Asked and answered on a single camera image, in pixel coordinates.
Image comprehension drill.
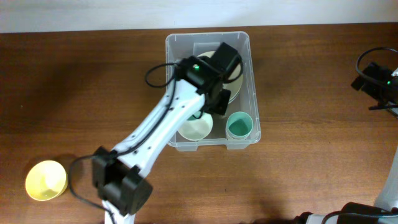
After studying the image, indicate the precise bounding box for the cream plate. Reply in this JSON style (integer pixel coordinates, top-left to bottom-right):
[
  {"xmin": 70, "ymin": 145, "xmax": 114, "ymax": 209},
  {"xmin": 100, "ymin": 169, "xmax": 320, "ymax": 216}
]
[{"xmin": 198, "ymin": 51, "xmax": 244, "ymax": 103}]

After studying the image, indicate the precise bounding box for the green plastic cup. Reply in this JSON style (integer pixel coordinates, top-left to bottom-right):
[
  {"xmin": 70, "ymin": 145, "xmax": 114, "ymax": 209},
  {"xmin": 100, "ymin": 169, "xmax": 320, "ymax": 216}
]
[{"xmin": 226, "ymin": 111, "xmax": 254, "ymax": 132}]

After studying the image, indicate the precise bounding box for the green small bowl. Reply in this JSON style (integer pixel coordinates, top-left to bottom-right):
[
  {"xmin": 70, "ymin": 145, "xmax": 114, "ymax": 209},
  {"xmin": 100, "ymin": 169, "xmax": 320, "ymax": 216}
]
[{"xmin": 178, "ymin": 111, "xmax": 213, "ymax": 141}]

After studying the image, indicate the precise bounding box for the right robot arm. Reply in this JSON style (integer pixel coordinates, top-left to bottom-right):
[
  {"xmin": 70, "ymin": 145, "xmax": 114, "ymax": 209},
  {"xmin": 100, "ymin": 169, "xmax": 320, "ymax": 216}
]
[{"xmin": 292, "ymin": 47, "xmax": 397, "ymax": 223}]

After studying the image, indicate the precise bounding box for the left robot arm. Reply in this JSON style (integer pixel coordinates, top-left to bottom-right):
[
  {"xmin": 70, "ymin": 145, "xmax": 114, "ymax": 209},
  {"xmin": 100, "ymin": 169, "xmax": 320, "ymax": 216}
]
[{"xmin": 92, "ymin": 42, "xmax": 243, "ymax": 223}]

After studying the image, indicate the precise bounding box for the clear plastic storage container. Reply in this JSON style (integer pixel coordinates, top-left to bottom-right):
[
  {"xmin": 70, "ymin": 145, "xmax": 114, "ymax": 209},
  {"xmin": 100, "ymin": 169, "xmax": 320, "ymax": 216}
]
[{"xmin": 165, "ymin": 31, "xmax": 261, "ymax": 151}]

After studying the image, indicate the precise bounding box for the yellow small bowl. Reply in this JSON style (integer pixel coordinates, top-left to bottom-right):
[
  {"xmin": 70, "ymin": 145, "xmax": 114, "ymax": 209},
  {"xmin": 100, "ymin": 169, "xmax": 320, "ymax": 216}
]
[{"xmin": 25, "ymin": 160, "xmax": 68, "ymax": 202}]

